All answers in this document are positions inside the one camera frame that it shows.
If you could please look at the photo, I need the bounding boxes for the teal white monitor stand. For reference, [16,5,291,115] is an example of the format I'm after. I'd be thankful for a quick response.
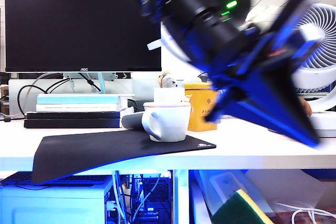
[37,72,135,98]

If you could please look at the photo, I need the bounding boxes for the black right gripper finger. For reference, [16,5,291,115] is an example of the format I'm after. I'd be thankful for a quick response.
[204,84,320,148]
[251,61,320,143]

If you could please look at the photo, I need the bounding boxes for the white coiled cable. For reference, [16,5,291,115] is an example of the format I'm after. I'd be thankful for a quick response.
[274,201,336,224]

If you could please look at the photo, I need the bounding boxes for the teal book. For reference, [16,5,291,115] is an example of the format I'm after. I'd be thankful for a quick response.
[36,95,120,105]

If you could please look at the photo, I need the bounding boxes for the black AOC monitor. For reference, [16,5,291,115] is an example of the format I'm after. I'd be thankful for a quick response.
[4,0,162,73]

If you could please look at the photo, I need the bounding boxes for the white gooseneck desk lamp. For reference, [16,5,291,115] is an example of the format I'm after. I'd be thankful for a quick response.
[146,37,171,51]

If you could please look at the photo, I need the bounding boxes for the white pen holder box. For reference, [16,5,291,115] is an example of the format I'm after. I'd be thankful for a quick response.
[153,88,185,104]

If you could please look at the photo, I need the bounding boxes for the thin flat black box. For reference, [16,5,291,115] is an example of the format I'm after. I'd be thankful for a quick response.
[26,111,122,120]

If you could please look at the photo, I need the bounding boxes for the white computer cable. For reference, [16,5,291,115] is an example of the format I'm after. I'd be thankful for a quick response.
[111,170,130,224]

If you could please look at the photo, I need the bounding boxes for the large white desk fan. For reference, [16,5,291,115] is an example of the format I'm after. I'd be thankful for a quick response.
[291,3,336,138]

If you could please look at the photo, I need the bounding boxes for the yellow tea tin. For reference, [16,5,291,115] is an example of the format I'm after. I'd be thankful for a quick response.
[184,82,218,132]

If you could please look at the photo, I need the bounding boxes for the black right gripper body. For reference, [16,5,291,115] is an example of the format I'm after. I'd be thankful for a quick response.
[209,0,316,99]

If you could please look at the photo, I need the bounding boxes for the black monitor cable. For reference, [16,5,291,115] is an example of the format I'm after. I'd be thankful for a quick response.
[17,72,102,116]

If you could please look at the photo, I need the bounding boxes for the white computer tower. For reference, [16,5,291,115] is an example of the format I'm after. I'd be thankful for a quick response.
[0,175,174,224]

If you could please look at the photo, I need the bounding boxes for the translucent white plastic bag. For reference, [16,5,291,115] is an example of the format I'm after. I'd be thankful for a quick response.
[246,170,323,213]

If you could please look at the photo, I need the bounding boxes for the small orange fox figurine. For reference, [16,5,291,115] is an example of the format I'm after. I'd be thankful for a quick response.
[182,93,194,116]

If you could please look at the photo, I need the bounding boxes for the black mouse pad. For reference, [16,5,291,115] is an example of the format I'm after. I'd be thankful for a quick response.
[31,129,217,184]

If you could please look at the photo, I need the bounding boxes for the thick flat black box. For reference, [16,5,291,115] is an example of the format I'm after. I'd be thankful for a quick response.
[23,119,123,129]

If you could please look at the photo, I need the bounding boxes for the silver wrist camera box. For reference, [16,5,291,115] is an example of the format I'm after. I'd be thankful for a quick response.
[290,23,326,61]

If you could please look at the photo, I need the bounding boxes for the green yellow cleaning sponge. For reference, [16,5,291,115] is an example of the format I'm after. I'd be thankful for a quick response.
[211,188,275,224]

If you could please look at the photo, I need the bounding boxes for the wooden mug lid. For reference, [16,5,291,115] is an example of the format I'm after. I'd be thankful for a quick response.
[143,101,192,109]

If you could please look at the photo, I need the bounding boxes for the white ceramic mug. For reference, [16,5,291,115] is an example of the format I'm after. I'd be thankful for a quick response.
[141,104,192,143]

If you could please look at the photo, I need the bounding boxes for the black keyboard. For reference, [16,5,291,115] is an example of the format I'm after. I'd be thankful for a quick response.
[0,170,110,187]

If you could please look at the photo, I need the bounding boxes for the white book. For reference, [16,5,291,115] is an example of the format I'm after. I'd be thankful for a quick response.
[36,104,124,112]

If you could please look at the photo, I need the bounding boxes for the beige plush toy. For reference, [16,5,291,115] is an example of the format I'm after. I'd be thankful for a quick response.
[156,70,179,89]

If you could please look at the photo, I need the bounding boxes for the white desk drawer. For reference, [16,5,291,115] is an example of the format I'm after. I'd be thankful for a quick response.
[188,168,336,224]

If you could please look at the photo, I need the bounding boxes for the gray wrist rest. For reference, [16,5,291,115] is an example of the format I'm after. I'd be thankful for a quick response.
[121,113,144,130]

